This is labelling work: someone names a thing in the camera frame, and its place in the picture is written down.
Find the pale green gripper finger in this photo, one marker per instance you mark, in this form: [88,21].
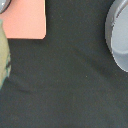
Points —
[5,56]

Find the pink tray mat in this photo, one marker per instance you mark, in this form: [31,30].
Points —
[25,19]

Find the grey pot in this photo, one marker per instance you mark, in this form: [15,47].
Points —
[116,32]

